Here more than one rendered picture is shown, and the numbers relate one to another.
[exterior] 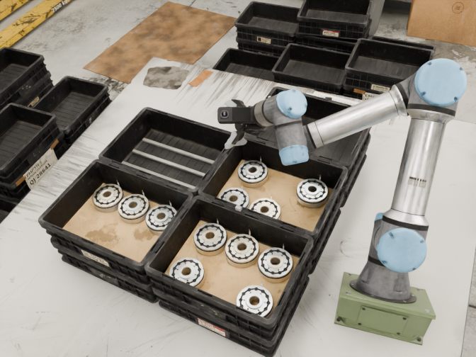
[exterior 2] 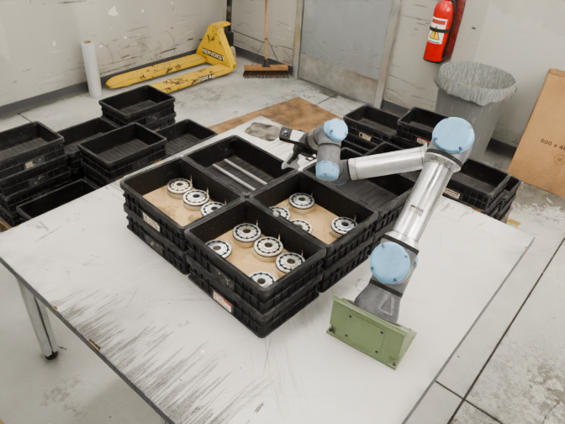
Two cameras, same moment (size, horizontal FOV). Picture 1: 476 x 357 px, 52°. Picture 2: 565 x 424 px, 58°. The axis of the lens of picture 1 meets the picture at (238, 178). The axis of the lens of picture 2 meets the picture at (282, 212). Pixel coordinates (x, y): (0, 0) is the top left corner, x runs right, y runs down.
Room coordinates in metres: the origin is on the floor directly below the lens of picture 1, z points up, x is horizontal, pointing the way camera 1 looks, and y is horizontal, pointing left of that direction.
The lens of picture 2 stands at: (-0.50, -0.27, 2.02)
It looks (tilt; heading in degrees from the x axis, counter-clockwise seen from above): 36 degrees down; 10
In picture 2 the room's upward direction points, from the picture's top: 4 degrees clockwise
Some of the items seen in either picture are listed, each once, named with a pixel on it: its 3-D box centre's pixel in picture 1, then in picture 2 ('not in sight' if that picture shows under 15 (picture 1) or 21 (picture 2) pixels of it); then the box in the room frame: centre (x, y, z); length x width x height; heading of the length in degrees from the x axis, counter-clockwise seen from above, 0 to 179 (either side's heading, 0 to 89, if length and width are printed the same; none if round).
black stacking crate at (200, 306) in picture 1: (231, 264); (254, 253); (0.78, 0.04, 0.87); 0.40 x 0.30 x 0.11; 59
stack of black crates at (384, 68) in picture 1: (383, 93); (456, 203); (2.09, -0.84, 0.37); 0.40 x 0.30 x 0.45; 62
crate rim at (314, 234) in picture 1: (273, 183); (313, 207); (1.03, -0.11, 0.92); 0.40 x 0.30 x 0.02; 59
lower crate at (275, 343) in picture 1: (233, 283); (253, 276); (0.78, 0.04, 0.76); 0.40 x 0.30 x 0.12; 59
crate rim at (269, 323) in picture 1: (229, 255); (254, 241); (0.78, 0.04, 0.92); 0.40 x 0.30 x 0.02; 59
